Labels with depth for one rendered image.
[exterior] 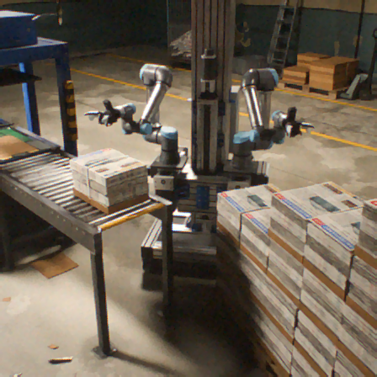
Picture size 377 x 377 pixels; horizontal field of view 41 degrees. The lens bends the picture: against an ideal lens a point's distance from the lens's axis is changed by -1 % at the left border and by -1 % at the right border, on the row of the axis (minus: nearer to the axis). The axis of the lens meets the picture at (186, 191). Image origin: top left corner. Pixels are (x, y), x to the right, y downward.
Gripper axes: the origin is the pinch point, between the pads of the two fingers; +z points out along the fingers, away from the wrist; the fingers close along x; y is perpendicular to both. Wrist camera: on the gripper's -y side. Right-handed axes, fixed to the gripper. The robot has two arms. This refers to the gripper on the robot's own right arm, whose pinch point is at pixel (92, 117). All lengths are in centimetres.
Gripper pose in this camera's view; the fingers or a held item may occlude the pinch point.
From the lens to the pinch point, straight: 304.4
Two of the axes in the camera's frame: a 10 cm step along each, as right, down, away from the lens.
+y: -1.1, 8.7, 4.9
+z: -6.0, 3.3, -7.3
